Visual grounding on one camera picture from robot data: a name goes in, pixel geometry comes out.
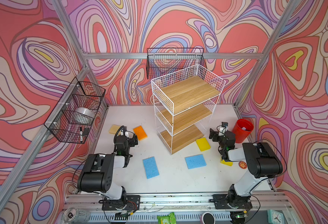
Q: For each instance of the beige sponge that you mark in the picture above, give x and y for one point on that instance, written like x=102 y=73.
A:
x=113 y=129

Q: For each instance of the yellow sponge near shelf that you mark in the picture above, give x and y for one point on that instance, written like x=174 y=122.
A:
x=203 y=144

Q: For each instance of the black wire basket wall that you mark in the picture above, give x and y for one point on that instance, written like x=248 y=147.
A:
x=162 y=61
x=80 y=94

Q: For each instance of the teal alarm clock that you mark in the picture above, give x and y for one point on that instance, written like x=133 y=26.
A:
x=275 y=217

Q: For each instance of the black wire basket back wall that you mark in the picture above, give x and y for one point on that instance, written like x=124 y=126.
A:
x=162 y=61

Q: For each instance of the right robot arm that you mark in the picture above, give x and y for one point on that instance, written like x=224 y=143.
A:
x=262 y=164

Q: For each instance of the orange sponge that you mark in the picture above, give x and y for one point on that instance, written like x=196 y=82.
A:
x=140 y=133

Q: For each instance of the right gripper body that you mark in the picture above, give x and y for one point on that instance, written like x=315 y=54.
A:
x=216 y=135

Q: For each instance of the green wipes packet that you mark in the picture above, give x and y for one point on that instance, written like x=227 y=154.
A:
x=167 y=219

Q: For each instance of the black wire basket left wall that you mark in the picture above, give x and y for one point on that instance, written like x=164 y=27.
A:
x=80 y=94

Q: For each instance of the black round speaker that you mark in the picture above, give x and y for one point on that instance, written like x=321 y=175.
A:
x=207 y=218

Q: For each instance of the white wire wooden shelf rack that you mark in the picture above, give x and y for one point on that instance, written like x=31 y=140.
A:
x=184 y=102

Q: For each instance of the yellow sponge right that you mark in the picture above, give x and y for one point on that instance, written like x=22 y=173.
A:
x=228 y=163

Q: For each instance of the silver drink can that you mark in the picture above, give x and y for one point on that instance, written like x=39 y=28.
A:
x=76 y=216

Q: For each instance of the red round sticker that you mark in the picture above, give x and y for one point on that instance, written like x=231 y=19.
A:
x=242 y=164

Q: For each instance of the silver tape roll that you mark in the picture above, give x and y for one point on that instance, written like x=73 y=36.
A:
x=82 y=116

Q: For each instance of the red plastic cup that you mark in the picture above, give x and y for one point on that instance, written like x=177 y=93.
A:
x=242 y=130

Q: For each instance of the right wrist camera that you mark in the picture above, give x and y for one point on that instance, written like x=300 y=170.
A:
x=223 y=128

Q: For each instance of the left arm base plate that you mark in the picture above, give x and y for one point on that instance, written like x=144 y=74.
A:
x=127 y=203

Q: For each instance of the black marker in basket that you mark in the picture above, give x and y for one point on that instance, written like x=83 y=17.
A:
x=81 y=135

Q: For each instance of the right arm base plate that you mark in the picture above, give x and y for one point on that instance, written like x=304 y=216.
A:
x=225 y=201

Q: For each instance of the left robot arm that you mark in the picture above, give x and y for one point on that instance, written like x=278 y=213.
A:
x=97 y=174

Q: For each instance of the blue sponge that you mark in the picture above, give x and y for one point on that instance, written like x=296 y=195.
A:
x=195 y=161
x=150 y=167

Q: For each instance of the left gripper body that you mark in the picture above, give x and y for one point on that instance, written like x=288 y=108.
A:
x=132 y=140

